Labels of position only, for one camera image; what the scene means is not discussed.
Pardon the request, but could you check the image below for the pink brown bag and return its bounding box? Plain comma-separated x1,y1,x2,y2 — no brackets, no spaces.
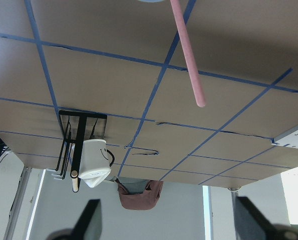
114,179,164,211

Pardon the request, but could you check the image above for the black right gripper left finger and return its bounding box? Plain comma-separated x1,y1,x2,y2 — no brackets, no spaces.
46,199,102,240

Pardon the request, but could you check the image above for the blue cup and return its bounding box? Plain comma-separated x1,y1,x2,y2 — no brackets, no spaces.
138,0,164,3

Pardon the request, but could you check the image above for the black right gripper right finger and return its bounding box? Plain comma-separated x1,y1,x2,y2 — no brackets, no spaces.
234,196,298,240

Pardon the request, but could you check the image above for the black wire mug rack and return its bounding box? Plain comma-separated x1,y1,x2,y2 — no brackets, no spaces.
47,110,108,193

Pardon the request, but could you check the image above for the lower white smiley mug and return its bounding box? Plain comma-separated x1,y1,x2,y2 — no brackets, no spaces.
78,139,115,180

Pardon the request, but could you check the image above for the pink chopstick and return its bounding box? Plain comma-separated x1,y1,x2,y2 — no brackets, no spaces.
170,0,206,108

